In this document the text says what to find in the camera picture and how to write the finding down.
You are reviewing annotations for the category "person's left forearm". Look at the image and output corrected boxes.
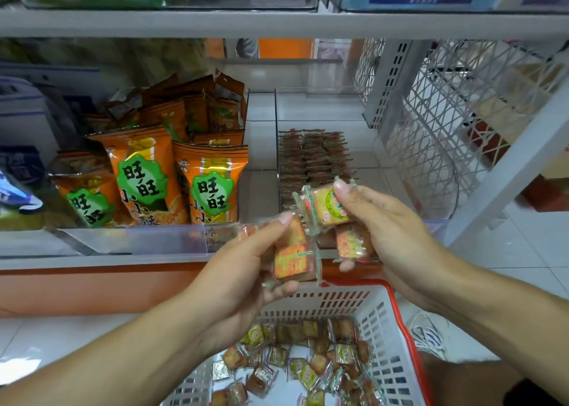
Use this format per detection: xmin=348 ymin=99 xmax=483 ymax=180
xmin=0 ymin=308 xmax=219 ymax=406

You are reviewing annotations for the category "person's right leg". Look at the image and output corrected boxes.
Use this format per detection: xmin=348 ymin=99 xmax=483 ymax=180
xmin=422 ymin=352 xmax=561 ymax=406

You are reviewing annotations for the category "clear plastic shelf front guard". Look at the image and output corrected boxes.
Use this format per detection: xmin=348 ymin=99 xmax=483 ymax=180
xmin=0 ymin=222 xmax=245 ymax=259

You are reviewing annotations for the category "person's left hand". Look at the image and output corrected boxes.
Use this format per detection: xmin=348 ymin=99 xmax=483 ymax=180
xmin=182 ymin=210 xmax=303 ymax=344

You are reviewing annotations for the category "group of orange snack bags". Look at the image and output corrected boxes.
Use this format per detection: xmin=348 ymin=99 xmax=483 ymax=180
xmin=52 ymin=71 xmax=250 ymax=227

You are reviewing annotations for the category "blue white snack bag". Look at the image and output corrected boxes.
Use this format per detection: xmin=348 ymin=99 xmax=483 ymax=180
xmin=0 ymin=166 xmax=44 ymax=214

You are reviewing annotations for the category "white perforated side panel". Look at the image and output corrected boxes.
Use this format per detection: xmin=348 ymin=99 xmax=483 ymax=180
xmin=354 ymin=37 xmax=569 ymax=223

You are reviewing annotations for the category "bundle of snack packets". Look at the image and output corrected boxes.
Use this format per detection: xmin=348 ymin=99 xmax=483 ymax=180
xmin=235 ymin=181 xmax=375 ymax=287

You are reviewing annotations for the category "orange shelf base panel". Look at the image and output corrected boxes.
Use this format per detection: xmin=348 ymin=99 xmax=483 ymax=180
xmin=0 ymin=259 xmax=383 ymax=318

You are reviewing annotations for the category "person's right shoe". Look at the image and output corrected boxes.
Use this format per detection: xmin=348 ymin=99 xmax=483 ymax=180
xmin=409 ymin=312 xmax=455 ymax=362

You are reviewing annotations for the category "white metal shelf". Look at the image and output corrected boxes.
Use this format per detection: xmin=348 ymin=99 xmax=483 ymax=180
xmin=0 ymin=0 xmax=569 ymax=271

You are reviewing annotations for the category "pile of small snack packets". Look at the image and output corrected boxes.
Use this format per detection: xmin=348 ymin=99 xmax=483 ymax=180
xmin=209 ymin=317 xmax=383 ymax=406

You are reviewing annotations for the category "row of small snack packets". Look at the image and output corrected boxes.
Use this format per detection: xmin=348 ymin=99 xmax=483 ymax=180
xmin=278 ymin=128 xmax=355 ymax=205

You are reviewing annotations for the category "white basket with red rim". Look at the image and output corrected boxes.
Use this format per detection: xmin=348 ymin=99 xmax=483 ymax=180
xmin=160 ymin=279 xmax=434 ymax=406

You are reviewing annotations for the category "person's right forearm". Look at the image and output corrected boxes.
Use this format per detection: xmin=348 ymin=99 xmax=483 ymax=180
xmin=440 ymin=263 xmax=569 ymax=402

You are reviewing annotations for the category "person's right hand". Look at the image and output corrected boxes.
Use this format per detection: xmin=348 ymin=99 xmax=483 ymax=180
xmin=333 ymin=176 xmax=463 ymax=312

